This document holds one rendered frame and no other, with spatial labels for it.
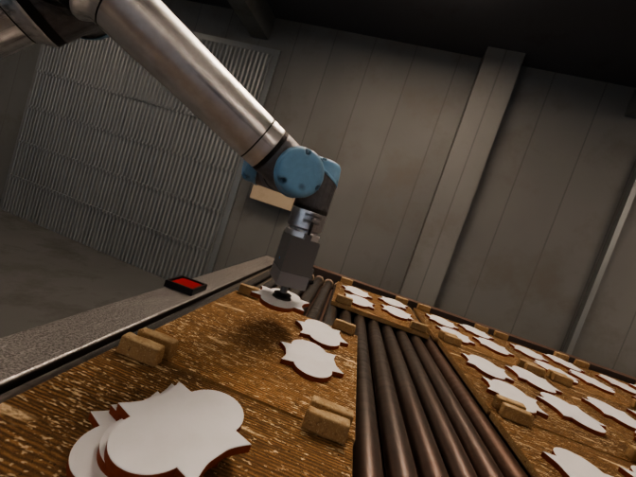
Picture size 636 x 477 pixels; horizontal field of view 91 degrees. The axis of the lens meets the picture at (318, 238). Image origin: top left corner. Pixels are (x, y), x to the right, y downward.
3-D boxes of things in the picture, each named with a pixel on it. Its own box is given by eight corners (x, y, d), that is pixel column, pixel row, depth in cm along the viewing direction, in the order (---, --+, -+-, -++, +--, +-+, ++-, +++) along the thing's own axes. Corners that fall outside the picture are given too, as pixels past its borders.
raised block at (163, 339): (131, 345, 45) (136, 328, 45) (140, 342, 47) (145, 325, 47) (167, 362, 44) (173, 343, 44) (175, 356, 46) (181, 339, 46)
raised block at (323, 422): (299, 429, 39) (307, 409, 39) (302, 420, 41) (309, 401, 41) (344, 448, 39) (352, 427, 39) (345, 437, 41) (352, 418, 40)
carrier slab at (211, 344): (121, 353, 45) (124, 343, 45) (234, 294, 86) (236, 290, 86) (351, 450, 41) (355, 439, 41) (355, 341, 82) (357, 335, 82)
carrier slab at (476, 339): (433, 341, 106) (437, 328, 106) (413, 309, 147) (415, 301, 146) (538, 379, 102) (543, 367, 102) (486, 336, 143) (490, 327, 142)
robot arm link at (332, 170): (300, 153, 67) (334, 167, 70) (284, 203, 68) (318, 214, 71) (313, 150, 60) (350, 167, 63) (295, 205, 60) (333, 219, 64)
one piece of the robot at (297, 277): (340, 231, 64) (314, 306, 65) (326, 225, 72) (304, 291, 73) (295, 217, 60) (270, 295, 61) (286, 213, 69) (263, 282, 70)
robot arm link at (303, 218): (320, 215, 71) (332, 219, 63) (313, 234, 71) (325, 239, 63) (289, 204, 68) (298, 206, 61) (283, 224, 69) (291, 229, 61)
